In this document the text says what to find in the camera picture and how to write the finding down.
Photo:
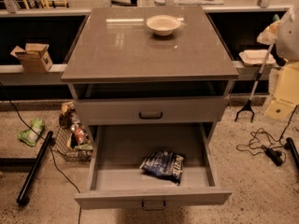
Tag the blue chip bag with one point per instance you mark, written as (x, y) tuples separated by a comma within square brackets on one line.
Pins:
[(165, 165)]

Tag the white paper bowl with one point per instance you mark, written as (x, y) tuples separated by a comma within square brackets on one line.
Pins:
[(163, 25)]

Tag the brown snack bag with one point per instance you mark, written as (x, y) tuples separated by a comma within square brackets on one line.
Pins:
[(65, 119)]

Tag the green snack bag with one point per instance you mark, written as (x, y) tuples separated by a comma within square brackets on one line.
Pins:
[(30, 136)]

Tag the wire basket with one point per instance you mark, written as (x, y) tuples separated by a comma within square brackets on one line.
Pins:
[(67, 147)]

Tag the open bottom drawer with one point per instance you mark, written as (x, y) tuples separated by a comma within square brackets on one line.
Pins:
[(116, 181)]

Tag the cardboard box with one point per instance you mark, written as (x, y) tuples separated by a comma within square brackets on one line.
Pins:
[(34, 59)]

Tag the black right metal leg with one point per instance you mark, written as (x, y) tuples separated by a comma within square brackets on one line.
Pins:
[(289, 145)]

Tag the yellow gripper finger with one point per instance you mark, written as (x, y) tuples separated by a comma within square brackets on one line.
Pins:
[(269, 35)]

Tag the black metal leg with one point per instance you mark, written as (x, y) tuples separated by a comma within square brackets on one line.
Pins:
[(289, 145), (23, 198)]

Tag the reacher grabber tool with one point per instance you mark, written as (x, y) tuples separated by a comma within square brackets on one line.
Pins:
[(247, 105)]

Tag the grey drawer cabinet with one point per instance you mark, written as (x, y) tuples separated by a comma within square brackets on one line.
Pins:
[(118, 57)]

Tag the closed upper drawer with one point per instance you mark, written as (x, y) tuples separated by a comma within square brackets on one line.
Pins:
[(143, 111)]

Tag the white takeout container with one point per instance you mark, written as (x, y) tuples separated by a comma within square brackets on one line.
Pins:
[(251, 57)]

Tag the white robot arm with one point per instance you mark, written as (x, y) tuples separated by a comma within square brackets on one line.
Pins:
[(284, 34)]

